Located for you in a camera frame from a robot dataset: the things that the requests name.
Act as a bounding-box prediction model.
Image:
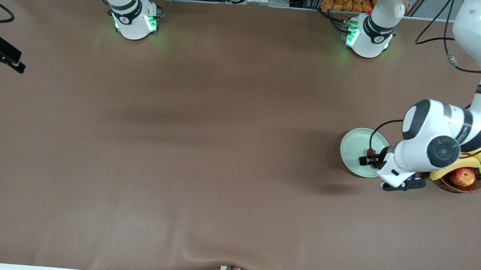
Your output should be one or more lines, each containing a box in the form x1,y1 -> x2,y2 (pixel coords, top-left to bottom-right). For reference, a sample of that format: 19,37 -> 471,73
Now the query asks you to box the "large table cover mat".
0,0 -> 481,270

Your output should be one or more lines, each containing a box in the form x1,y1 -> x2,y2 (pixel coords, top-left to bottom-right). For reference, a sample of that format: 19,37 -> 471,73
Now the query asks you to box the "pale green round plate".
337,126 -> 392,179

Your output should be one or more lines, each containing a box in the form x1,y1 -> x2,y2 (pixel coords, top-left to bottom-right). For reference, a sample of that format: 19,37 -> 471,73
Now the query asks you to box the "brown wicker basket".
429,167 -> 481,195

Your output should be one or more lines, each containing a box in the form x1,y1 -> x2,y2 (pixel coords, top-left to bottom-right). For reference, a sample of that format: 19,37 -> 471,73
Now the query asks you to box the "yellow banana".
460,146 -> 481,164
429,154 -> 481,185

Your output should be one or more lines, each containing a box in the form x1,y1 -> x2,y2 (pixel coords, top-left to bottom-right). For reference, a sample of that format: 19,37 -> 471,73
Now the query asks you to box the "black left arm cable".
368,0 -> 481,169

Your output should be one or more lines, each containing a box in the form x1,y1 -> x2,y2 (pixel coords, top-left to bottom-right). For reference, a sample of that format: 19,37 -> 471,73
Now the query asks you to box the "red yellow apple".
448,166 -> 478,189

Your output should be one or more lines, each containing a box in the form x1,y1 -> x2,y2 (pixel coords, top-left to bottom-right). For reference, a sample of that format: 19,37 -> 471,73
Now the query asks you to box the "orange bread rolls heap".
319,0 -> 377,15

